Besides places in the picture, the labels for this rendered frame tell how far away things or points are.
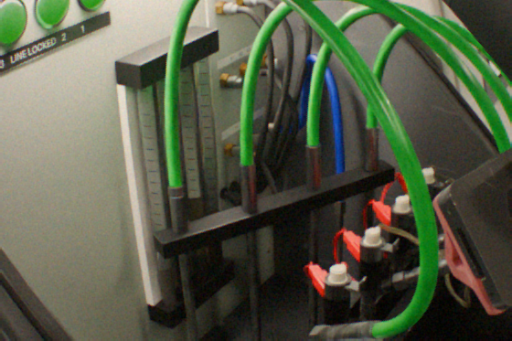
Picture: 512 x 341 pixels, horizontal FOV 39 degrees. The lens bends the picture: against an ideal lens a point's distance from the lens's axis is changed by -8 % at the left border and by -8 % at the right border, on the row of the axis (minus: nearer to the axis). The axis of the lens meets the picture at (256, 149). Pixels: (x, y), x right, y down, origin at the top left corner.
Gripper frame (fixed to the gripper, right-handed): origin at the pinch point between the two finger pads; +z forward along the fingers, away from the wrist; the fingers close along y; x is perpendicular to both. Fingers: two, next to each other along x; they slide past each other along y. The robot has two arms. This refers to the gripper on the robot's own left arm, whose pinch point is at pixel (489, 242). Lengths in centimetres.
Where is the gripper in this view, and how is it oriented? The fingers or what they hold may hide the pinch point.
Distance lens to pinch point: 44.0
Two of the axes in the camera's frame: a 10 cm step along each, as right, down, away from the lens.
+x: 4.5, 8.6, -2.6
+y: -8.9, 4.0, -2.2
